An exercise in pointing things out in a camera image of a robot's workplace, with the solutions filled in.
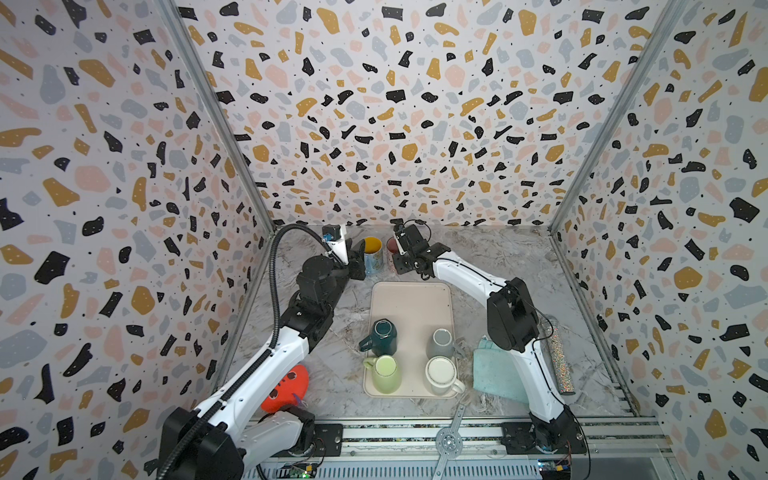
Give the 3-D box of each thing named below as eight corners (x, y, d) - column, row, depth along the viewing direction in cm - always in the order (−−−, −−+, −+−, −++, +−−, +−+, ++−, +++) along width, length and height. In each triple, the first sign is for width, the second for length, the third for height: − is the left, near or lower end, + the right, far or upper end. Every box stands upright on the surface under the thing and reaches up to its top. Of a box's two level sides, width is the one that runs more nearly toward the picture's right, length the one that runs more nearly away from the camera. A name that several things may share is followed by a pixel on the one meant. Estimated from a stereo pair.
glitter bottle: (557, 395, 83) (564, 390, 80) (538, 321, 98) (543, 314, 95) (574, 396, 83) (581, 391, 80) (552, 322, 98) (557, 315, 95)
